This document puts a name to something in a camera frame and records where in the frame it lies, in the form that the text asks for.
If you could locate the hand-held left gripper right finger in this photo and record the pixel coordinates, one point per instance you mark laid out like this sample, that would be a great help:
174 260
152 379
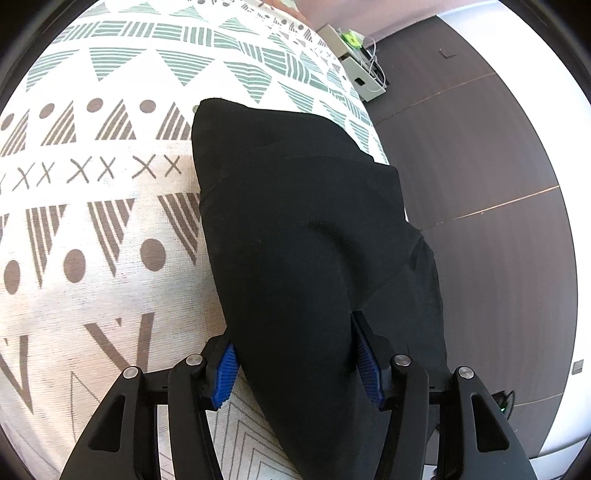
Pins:
369 364

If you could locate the grey wall outlet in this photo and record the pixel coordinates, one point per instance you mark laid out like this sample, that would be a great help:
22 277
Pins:
577 368

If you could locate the bed with patterned sheet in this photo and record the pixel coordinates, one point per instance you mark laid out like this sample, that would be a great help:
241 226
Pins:
92 286

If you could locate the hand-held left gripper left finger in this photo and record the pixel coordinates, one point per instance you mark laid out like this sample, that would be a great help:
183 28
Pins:
226 374

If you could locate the cream nightstand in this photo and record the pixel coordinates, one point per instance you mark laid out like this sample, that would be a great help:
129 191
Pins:
364 76

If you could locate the black plug with green light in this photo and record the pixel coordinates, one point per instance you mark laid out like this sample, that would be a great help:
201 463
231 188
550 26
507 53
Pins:
503 404

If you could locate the small neon green object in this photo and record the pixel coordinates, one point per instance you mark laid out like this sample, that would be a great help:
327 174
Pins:
351 38

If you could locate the pink curtain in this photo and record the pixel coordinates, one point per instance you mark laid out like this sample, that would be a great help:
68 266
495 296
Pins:
369 14

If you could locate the black long-sleeved shirt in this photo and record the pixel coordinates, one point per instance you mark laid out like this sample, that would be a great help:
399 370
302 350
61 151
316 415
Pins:
300 230

